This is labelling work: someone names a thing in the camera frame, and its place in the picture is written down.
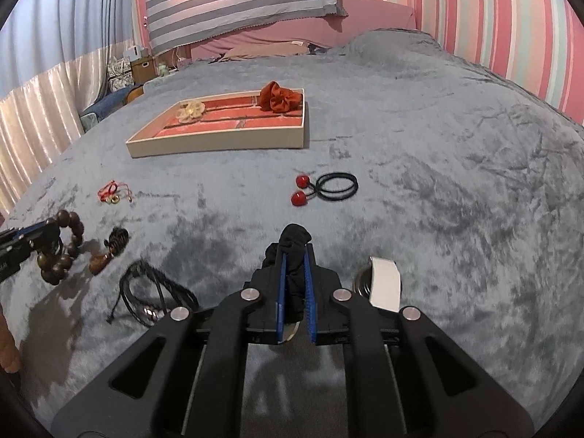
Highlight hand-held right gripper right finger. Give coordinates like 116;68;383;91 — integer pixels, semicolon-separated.
303;245;535;438

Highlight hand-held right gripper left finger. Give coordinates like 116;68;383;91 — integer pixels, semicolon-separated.
50;252;288;438

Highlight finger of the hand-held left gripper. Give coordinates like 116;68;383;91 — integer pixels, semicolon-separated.
0;220;60;244
0;236;63;260

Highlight wooden bead bracelet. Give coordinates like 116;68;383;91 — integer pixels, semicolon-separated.
39;209;85;286

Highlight silver metal bangle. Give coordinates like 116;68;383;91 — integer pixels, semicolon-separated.
353;265;373;298

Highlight black scrunchie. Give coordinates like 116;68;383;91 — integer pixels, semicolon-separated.
262;223;314;326

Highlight white strap watch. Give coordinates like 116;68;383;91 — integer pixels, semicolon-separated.
368;257;403;314

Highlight red string bracelet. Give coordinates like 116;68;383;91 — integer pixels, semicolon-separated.
97;180;134;206

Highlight black hair tie red balls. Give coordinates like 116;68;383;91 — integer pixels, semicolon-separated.
290;172;359;208

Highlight black braided bracelet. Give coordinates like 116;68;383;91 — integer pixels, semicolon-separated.
107;258;200;327

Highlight beige tray with red lining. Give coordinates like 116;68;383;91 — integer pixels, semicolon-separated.
125;88;311;160

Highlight person's left forearm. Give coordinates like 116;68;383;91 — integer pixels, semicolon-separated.
0;303;23;373

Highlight blue cloth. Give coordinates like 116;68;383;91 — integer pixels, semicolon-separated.
79;84;138;125

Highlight grey plush blanket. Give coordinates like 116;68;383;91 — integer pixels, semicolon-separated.
0;29;584;438

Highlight patterned fabric bag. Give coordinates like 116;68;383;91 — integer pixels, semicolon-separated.
107;57;133;92

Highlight rust orange scrunchie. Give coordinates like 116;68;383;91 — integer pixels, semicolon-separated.
258;81;303;114

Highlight cardboard box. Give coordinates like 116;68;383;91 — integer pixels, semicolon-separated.
130;54;155;84

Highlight sheer curtain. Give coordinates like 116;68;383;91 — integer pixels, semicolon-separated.
0;0;138;216

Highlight beige flower scrunchie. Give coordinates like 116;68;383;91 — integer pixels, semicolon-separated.
176;99;207;124

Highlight brown pillow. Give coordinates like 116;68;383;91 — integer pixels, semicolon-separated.
218;39;312;61

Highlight pink bed headboard cover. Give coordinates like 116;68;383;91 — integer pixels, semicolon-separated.
189;0;417;63

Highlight grey striped blanket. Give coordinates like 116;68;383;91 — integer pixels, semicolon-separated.
143;0;348;56

